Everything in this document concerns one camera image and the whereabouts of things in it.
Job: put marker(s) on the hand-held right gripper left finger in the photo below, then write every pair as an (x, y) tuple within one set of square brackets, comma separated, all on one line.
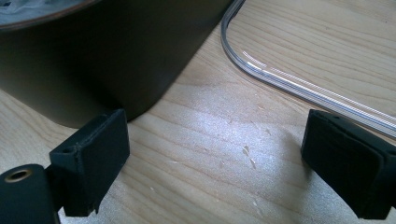
[(90, 165)]

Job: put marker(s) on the clear plastic tray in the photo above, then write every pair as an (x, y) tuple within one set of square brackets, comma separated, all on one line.
[(311, 46)]

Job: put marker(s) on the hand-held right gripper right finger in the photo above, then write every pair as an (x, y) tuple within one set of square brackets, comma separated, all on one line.
[(345, 161)]

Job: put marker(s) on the dark brown round container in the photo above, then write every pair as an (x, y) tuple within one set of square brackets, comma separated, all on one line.
[(102, 53)]

